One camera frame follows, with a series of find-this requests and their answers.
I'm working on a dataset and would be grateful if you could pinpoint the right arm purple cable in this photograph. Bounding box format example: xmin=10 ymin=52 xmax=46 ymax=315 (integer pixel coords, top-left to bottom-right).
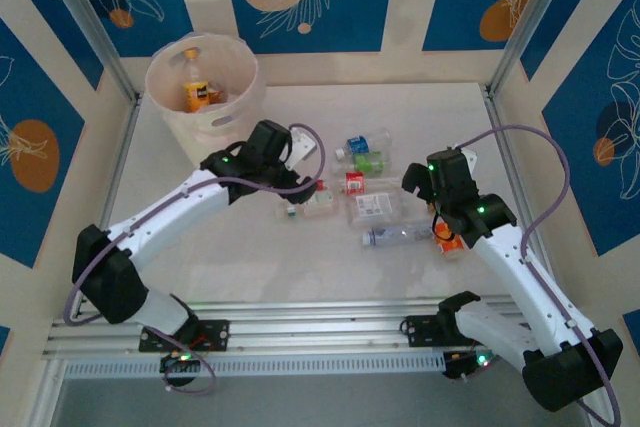
xmin=457 ymin=125 xmax=624 ymax=426

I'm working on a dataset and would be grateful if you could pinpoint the orange juice yellow cap bottle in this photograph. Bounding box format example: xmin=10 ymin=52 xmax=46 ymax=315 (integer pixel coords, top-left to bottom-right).
xmin=180 ymin=48 xmax=211 ymax=114

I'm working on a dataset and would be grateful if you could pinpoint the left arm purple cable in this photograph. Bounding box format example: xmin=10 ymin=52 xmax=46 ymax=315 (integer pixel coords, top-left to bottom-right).
xmin=63 ymin=122 xmax=329 ymax=396

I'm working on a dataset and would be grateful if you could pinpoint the red label red cap bottle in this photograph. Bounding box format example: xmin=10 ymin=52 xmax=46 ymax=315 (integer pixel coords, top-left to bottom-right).
xmin=321 ymin=172 xmax=406 ymax=197

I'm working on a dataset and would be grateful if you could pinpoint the aluminium frame post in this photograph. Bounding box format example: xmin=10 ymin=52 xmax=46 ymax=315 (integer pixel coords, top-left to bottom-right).
xmin=33 ymin=0 xmax=140 ymax=104
xmin=486 ymin=0 xmax=585 ymax=98

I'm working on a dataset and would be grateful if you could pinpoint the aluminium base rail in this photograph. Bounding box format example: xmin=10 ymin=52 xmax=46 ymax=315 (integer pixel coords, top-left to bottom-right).
xmin=42 ymin=295 xmax=594 ymax=362

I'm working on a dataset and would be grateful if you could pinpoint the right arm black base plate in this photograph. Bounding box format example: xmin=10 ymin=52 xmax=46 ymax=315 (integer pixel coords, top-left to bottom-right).
xmin=402 ymin=313 xmax=481 ymax=349

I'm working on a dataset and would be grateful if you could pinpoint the left aluminium side rail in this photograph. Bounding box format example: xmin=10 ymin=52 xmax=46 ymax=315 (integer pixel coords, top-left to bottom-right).
xmin=69 ymin=96 xmax=144 ymax=319

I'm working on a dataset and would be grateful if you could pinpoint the small orange label bottle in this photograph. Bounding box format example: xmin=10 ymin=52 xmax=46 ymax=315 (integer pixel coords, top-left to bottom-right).
xmin=432 ymin=221 xmax=466 ymax=261

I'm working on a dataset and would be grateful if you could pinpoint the aluminium side rail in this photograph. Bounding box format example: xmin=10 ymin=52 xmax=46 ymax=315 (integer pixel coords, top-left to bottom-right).
xmin=480 ymin=82 xmax=556 ymax=268
xmin=69 ymin=96 xmax=144 ymax=319

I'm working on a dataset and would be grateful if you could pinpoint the green label clear bottle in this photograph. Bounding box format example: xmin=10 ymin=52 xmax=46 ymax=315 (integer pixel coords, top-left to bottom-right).
xmin=329 ymin=150 xmax=394 ymax=176

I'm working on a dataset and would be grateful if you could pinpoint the blue label white cap bottle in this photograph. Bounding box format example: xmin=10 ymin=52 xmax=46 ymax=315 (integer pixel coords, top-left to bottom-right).
xmin=333 ymin=129 xmax=392 ymax=158

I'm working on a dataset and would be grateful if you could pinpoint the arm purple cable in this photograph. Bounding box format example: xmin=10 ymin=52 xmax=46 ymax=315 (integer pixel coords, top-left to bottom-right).
xmin=63 ymin=122 xmax=329 ymax=396
xmin=457 ymin=125 xmax=624 ymax=426

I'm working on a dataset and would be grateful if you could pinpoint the white green label bottle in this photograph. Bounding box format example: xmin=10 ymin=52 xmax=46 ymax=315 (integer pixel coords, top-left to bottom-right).
xmin=276 ymin=191 xmax=341 ymax=221

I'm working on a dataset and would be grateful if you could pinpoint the square clear white label bottle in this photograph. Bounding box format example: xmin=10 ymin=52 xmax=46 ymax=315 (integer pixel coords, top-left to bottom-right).
xmin=347 ymin=191 xmax=426 ymax=226

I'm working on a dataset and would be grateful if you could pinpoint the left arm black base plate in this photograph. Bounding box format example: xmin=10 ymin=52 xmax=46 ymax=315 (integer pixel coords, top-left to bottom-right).
xmin=138 ymin=317 xmax=231 ymax=354

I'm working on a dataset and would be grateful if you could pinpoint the grey blue label clear bottle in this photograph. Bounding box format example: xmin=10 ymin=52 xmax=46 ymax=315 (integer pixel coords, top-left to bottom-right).
xmin=360 ymin=221 xmax=435 ymax=250

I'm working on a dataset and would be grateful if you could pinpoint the white plastic bin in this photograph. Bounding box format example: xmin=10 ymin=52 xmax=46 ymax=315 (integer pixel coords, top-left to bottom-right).
xmin=144 ymin=32 xmax=268 ymax=171

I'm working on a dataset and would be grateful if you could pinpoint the right aluminium side rail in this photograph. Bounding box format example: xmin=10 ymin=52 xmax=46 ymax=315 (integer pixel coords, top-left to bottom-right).
xmin=480 ymin=82 xmax=556 ymax=268

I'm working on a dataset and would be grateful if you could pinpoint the left aluminium frame post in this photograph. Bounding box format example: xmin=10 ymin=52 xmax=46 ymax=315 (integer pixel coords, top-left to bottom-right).
xmin=33 ymin=0 xmax=140 ymax=104

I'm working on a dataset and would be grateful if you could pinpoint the slotted grey cable tray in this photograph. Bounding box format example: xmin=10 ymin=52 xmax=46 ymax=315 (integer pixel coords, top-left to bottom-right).
xmin=62 ymin=349 xmax=449 ymax=381

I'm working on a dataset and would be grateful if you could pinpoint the right aluminium frame post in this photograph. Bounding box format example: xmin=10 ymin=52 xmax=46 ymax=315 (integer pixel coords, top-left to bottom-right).
xmin=486 ymin=0 xmax=585 ymax=98

